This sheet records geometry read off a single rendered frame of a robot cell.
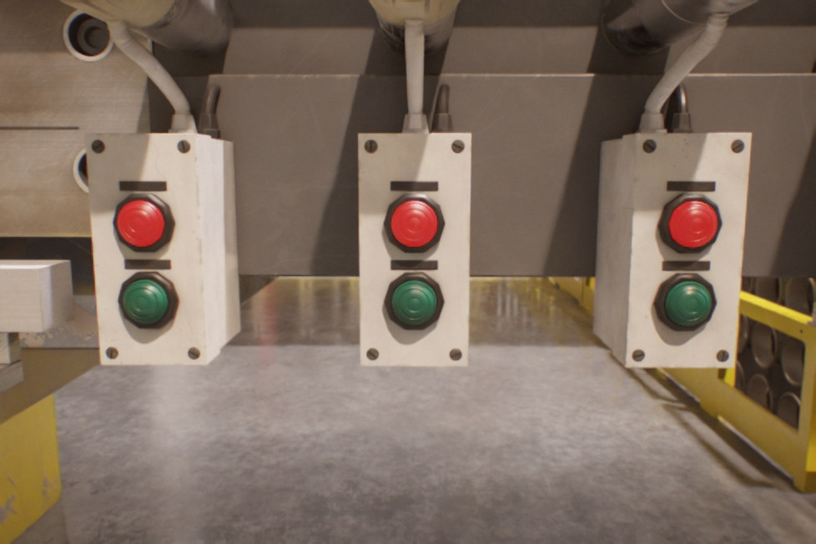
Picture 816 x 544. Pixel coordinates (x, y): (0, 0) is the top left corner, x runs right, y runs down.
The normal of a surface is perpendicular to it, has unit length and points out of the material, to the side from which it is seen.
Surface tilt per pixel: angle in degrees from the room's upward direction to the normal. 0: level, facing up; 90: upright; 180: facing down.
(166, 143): 90
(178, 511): 0
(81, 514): 0
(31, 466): 90
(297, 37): 90
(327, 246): 90
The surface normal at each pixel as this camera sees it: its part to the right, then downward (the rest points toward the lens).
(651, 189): -0.02, 0.14
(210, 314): 1.00, 0.00
